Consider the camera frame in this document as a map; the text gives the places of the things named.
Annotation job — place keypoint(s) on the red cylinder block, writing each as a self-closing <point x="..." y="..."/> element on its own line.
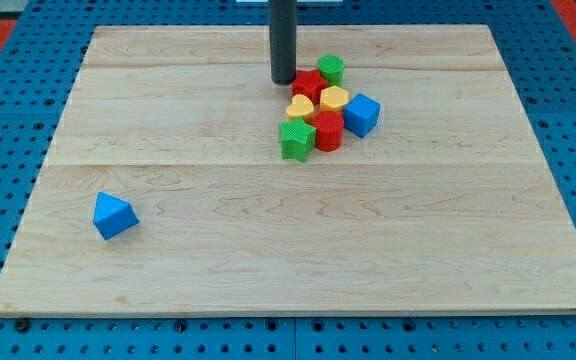
<point x="329" y="130"/>

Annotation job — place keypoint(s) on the yellow hexagon block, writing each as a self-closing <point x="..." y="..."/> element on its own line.
<point x="333" y="99"/>

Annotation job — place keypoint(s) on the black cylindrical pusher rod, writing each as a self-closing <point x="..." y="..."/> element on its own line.
<point x="282" y="36"/>

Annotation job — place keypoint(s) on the yellow heart block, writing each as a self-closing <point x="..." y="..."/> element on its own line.
<point x="300" y="107"/>

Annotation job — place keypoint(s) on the blue triangle block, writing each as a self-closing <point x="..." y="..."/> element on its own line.
<point x="112" y="215"/>

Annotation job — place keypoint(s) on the green cylinder block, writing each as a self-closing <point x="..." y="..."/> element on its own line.
<point x="331" y="67"/>

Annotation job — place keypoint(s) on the wooden board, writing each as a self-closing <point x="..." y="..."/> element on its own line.
<point x="446" y="208"/>

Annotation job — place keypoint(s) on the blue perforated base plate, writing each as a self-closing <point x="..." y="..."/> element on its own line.
<point x="38" y="65"/>

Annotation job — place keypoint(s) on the red star block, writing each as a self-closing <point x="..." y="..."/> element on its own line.
<point x="309" y="83"/>

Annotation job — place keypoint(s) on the blue cube block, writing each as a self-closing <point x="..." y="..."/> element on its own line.
<point x="361" y="115"/>

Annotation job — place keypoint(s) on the green star block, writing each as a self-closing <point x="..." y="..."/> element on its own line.
<point x="297" y="139"/>

